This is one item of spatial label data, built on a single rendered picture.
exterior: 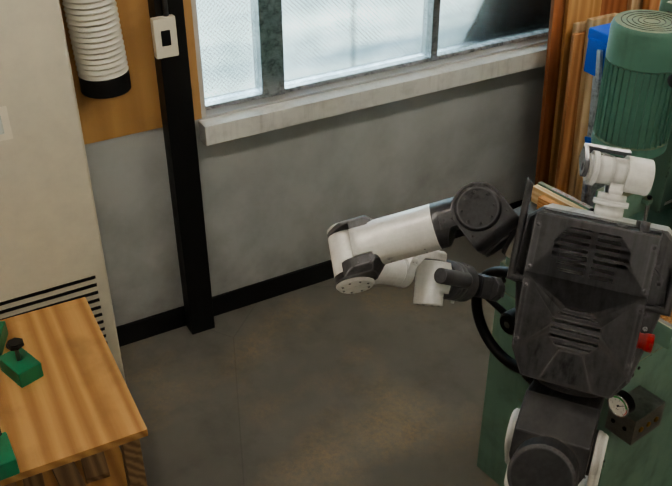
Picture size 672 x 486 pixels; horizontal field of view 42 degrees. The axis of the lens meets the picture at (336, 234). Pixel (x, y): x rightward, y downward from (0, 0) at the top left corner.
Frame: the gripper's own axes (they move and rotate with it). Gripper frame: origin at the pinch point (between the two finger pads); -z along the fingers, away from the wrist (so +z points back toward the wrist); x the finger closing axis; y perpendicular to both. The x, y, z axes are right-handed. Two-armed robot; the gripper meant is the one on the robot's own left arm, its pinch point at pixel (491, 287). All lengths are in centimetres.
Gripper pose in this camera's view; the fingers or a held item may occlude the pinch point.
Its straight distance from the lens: 212.8
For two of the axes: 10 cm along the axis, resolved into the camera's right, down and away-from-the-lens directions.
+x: 6.8, 1.5, -7.2
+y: 2.1, -9.8, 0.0
